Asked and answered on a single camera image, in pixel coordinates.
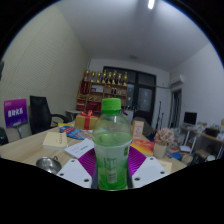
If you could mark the orange red booklet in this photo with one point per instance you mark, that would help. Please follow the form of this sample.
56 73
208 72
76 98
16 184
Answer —
142 146

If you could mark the orange framed standing card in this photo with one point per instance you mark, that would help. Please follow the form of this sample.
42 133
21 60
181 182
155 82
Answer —
137 129

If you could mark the gold gift box red ribbon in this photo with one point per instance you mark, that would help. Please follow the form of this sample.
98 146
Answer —
86 121

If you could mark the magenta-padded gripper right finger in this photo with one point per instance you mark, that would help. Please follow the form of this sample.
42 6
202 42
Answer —
146 173

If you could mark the computer monitor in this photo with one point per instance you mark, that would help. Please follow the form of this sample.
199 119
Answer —
190 118

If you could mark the green-capped clear drink bottle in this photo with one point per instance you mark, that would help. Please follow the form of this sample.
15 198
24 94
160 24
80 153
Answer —
112 146

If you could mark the cream paperback book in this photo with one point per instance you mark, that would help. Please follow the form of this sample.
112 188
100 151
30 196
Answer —
55 140

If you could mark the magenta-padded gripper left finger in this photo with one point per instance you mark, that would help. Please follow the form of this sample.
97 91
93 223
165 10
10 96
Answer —
76 173

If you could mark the pink flowers in white pot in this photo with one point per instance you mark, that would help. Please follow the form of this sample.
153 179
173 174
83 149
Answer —
162 141

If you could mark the white wall air conditioner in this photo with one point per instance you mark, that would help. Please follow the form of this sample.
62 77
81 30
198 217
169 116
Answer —
176 80

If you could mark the cluttered side desk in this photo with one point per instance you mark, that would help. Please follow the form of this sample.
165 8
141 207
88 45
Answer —
200 141

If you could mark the purple sign on stand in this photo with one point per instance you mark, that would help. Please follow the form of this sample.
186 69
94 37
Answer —
15 112

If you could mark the wooden shelf unit with trophies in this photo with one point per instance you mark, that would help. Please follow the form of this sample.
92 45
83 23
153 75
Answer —
101 95

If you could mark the black office chair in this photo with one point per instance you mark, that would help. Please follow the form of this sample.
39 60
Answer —
41 115

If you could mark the white booklet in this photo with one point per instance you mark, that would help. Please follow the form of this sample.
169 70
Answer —
80 148

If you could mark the ceiling tube light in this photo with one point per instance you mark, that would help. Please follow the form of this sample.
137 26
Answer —
151 3

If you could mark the blue patterned packet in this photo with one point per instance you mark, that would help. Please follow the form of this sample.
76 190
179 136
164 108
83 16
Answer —
71 131

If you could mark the small steel cup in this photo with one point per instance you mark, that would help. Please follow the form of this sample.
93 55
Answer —
48 164

